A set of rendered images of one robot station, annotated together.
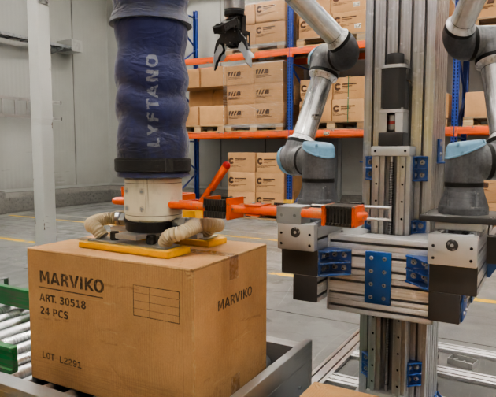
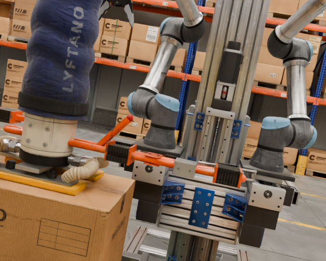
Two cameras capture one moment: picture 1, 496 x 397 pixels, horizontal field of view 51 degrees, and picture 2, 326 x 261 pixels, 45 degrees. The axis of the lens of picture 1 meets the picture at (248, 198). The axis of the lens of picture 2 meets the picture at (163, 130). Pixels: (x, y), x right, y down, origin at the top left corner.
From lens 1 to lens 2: 0.52 m
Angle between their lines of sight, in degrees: 23
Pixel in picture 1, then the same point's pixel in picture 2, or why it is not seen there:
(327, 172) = (173, 121)
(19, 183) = not seen: outside the picture
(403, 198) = (224, 149)
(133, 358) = not seen: outside the picture
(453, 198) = (265, 158)
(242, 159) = (19, 66)
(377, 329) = (187, 242)
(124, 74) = (48, 18)
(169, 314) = (77, 247)
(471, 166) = (280, 137)
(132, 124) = (50, 67)
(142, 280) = (52, 215)
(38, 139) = not seen: outside the picture
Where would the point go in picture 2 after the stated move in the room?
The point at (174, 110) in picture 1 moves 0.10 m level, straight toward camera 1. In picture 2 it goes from (88, 61) to (100, 62)
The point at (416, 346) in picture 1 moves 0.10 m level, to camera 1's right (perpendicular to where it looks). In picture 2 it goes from (209, 254) to (225, 254)
